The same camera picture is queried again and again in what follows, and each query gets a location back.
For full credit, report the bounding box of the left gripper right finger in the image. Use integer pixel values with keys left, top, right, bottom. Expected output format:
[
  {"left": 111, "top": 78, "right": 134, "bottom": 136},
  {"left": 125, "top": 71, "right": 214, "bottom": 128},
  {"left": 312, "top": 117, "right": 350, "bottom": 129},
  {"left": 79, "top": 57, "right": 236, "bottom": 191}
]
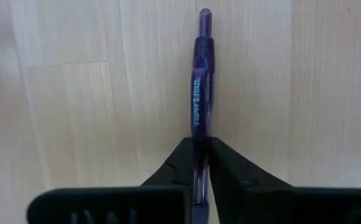
[{"left": 209, "top": 136, "right": 361, "bottom": 224}]

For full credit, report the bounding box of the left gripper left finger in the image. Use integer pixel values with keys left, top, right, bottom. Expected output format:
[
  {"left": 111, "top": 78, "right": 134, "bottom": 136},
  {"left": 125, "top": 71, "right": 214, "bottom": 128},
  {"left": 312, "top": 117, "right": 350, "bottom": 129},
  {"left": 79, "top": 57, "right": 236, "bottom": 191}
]
[{"left": 27, "top": 136, "right": 197, "bottom": 224}]

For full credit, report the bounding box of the purple ballpoint pen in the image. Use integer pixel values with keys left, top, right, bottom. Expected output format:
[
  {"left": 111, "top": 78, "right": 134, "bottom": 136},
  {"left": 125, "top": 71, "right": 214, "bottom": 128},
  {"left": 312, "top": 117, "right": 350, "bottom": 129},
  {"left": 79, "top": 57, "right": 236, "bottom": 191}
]
[{"left": 190, "top": 8, "right": 216, "bottom": 224}]

